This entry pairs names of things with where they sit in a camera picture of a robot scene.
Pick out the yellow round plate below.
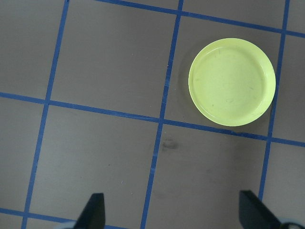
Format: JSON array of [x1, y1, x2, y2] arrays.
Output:
[[188, 38, 276, 127]]

